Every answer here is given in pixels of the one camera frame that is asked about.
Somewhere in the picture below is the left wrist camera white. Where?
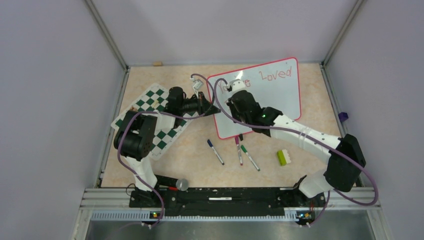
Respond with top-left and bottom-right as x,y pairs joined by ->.
190,77 -> 204,91

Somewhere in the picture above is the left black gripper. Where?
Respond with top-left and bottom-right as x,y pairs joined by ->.
179,92 -> 221,118

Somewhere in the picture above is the wooden block at wall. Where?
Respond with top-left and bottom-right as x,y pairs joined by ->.
152,61 -> 163,67

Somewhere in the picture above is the green white chessboard mat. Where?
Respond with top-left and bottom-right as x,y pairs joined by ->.
111,83 -> 192,161

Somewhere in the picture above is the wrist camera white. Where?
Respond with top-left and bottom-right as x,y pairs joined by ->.
190,77 -> 204,91
226,79 -> 247,95

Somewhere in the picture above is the purple clip on frame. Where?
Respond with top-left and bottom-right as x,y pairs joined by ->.
337,112 -> 349,123

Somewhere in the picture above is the green-capped marker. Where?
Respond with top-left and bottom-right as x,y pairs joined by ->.
241,145 -> 261,172

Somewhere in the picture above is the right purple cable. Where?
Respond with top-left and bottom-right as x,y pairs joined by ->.
213,78 -> 380,229

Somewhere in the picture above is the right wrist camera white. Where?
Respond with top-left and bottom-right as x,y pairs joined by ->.
226,79 -> 247,95

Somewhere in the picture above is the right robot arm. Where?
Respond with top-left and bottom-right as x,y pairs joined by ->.
226,90 -> 366,206

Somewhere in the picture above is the pink-framed whiteboard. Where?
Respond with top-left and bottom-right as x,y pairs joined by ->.
207,57 -> 302,140

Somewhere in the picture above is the green white toy block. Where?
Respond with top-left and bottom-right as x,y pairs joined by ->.
276,149 -> 292,166

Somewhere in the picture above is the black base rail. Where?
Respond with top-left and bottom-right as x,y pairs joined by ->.
129,187 -> 325,217

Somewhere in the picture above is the purple-capped marker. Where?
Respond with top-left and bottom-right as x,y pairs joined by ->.
234,135 -> 244,166

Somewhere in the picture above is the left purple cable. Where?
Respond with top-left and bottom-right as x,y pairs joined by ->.
116,73 -> 216,229

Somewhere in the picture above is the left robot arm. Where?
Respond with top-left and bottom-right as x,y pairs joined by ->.
113,86 -> 220,207

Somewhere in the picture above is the purple cable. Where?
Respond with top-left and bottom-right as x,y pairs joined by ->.
116,73 -> 216,229
213,78 -> 380,229

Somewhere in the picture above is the black microphone silver head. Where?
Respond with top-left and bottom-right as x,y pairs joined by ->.
155,174 -> 189,191

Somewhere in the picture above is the blue-capped marker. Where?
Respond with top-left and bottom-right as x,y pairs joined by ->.
207,139 -> 225,166

